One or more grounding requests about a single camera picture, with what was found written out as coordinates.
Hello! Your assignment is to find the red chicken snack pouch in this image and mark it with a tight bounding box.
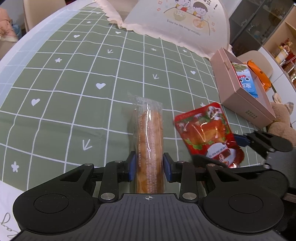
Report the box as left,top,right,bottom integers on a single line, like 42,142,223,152
174,102,244,168

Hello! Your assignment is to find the long biscuit roll pack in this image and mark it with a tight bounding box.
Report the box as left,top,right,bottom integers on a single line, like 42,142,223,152
128,93,165,194

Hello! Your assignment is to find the blue snack bag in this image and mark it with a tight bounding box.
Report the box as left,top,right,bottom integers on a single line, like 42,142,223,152
232,62,258,98

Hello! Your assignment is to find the brown plush toy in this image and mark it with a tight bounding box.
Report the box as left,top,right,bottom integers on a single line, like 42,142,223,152
267,93,296,147

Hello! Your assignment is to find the pink cardboard box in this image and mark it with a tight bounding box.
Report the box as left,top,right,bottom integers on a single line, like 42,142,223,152
210,48,276,128

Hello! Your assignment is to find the orange pouch bag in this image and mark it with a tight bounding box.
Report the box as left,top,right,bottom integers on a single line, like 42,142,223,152
247,60,271,92

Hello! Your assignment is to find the white sideboard cabinet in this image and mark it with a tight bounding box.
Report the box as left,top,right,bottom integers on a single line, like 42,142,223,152
257,46,296,110

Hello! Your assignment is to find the beige chair right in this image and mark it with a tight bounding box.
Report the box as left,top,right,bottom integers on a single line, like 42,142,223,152
237,50,273,79

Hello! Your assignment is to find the beige chair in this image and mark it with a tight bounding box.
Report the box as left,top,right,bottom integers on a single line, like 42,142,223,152
23,0,66,32
237,50,273,79

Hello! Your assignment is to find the cream lidded jar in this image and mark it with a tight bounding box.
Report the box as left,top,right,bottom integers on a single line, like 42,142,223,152
275,47,288,65

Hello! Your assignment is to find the green grid table mat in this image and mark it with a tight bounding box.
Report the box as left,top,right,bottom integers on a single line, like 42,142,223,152
0,5,271,190

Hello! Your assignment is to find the glass display cabinet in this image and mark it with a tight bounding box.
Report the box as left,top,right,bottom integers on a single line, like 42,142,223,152
229,0,295,56

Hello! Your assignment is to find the white folding food cover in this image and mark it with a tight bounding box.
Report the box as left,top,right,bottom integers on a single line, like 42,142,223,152
97,0,231,59

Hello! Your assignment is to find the beige chair left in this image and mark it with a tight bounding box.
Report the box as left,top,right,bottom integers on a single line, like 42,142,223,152
23,0,66,32

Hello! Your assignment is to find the wooden wall shelf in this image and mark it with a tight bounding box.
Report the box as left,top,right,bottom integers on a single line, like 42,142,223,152
262,4,295,88

